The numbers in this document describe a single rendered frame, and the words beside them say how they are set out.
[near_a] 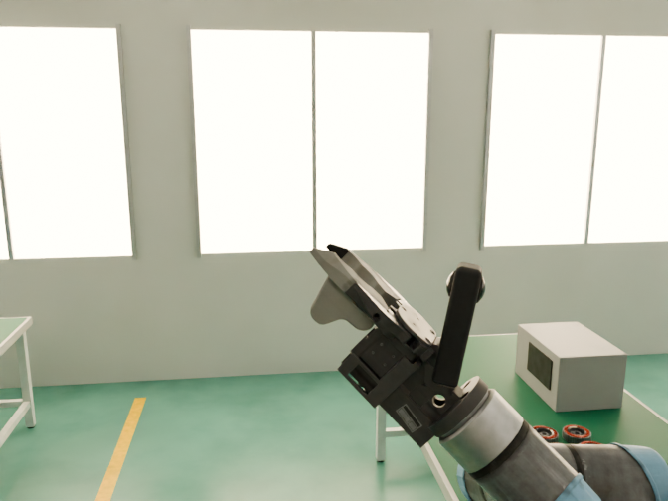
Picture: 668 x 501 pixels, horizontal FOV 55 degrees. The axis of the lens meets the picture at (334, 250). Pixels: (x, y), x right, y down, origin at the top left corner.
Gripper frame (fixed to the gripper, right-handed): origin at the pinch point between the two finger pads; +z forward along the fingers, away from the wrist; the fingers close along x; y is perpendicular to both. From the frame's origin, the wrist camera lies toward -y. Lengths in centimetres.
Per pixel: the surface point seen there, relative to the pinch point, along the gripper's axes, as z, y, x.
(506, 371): -71, 45, 273
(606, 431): -107, 24, 220
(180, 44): 226, 60, 351
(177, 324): 98, 220, 375
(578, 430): -97, 31, 213
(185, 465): 11, 222, 271
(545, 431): -88, 40, 208
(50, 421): 99, 296, 296
